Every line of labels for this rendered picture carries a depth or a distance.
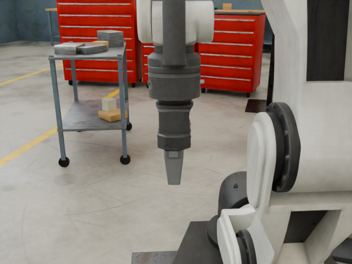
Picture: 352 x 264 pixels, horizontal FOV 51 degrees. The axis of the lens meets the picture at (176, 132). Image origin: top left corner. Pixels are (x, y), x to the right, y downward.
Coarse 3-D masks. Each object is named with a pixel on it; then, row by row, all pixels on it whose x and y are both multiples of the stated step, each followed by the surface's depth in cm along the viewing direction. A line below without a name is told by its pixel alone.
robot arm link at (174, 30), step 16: (176, 0) 52; (160, 16) 56; (176, 16) 53; (192, 16) 56; (208, 16) 57; (160, 32) 57; (176, 32) 53; (192, 32) 57; (208, 32) 58; (160, 48) 58; (176, 48) 54; (192, 48) 60; (160, 64) 58; (176, 64) 55; (192, 64) 58
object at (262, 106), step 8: (272, 40) 398; (272, 48) 400; (272, 56) 402; (272, 64) 405; (272, 72) 408; (272, 80) 411; (272, 88) 415; (248, 104) 429; (256, 104) 429; (264, 104) 429; (256, 112) 406
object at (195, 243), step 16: (240, 176) 103; (224, 192) 102; (240, 192) 96; (224, 208) 97; (192, 224) 114; (208, 224) 110; (192, 240) 106; (208, 240) 106; (176, 256) 100; (192, 256) 100; (208, 256) 100
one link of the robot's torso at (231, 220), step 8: (240, 208) 91; (248, 208) 90; (224, 216) 89; (232, 216) 89; (240, 216) 89; (248, 216) 89; (224, 224) 88; (232, 224) 90; (240, 224) 90; (248, 224) 90; (224, 232) 85; (232, 232) 82; (224, 240) 84; (232, 240) 80; (224, 248) 84; (232, 248) 79; (224, 256) 85; (232, 256) 78; (240, 256) 76
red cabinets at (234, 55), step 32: (64, 0) 481; (96, 0) 474; (128, 0) 467; (64, 32) 496; (96, 32) 489; (128, 32) 482; (224, 32) 443; (256, 32) 430; (64, 64) 512; (96, 64) 504; (128, 64) 497; (224, 64) 457; (256, 64) 453
